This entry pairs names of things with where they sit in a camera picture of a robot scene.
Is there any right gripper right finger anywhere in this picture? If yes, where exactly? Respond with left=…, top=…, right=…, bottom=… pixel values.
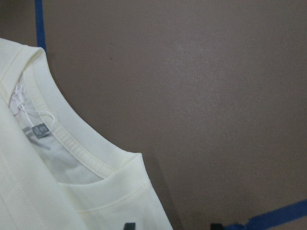
left=210, top=223, right=223, bottom=230

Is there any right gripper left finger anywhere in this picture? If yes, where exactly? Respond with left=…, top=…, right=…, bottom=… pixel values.
left=123, top=222, right=136, bottom=230

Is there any cream long-sleeve cat shirt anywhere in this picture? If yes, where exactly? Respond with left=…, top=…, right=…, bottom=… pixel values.
left=0, top=39, right=172, bottom=230

